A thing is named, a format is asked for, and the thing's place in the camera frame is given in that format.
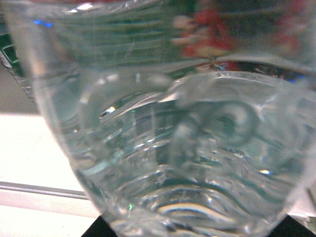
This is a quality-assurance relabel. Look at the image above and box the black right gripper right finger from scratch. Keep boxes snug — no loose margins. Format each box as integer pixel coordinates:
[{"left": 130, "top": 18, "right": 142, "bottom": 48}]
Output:
[{"left": 269, "top": 215, "right": 316, "bottom": 237}]

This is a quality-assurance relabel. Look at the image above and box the clear water bottle green label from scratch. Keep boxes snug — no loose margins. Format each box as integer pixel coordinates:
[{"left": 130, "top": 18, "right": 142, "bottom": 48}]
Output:
[{"left": 0, "top": 0, "right": 316, "bottom": 237}]

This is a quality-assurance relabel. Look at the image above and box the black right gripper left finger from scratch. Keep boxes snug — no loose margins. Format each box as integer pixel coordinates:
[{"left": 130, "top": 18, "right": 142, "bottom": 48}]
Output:
[{"left": 81, "top": 216, "right": 116, "bottom": 237}]

